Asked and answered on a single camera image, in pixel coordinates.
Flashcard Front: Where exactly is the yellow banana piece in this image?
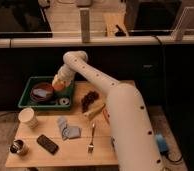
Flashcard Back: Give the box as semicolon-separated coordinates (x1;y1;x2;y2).
84;103;105;120

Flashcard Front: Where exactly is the green plastic tray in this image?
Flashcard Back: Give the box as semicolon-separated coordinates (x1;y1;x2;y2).
18;76;74;111

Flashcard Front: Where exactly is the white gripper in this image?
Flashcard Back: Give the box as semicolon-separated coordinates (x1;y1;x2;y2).
52;64;75;86

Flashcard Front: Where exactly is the white tape roll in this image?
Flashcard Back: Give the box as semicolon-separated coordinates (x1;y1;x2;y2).
58;97;70;106

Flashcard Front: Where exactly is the small blue cup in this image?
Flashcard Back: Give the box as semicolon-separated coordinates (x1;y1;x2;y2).
110;136;116;151

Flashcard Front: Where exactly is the dark red grape bunch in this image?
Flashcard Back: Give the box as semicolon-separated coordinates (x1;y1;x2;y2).
81;91;99;112

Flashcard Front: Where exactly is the blue-grey cloth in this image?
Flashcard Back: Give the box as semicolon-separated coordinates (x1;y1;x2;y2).
57;116;82;140

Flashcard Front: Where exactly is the blue cloth in bowl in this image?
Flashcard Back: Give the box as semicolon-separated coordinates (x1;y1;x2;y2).
33;89;49;98

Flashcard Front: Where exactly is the white angled post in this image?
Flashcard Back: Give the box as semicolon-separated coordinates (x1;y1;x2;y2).
171;6;194;41

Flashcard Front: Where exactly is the orange-red apple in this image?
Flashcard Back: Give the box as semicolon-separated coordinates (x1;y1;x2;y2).
52;83;65;91

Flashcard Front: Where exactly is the red chili pepper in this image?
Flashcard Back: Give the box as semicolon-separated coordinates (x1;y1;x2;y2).
103;108;110;125

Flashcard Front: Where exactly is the red bowl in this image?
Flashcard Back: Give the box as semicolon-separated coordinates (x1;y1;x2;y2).
30;82;54;102

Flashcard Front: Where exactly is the small metal cup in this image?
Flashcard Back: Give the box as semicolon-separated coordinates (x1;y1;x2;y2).
9;140;27;155

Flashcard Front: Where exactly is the silver fork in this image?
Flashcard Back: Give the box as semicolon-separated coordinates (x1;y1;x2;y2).
88;123;96;153

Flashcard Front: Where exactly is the white paper cup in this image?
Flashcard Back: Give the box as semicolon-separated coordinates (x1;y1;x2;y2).
18;107;38;129

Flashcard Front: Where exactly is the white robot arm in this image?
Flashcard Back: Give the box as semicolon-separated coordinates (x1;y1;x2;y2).
52;51;164;171

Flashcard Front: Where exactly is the black object on desk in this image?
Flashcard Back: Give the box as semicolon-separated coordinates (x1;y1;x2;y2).
115;25;126;37

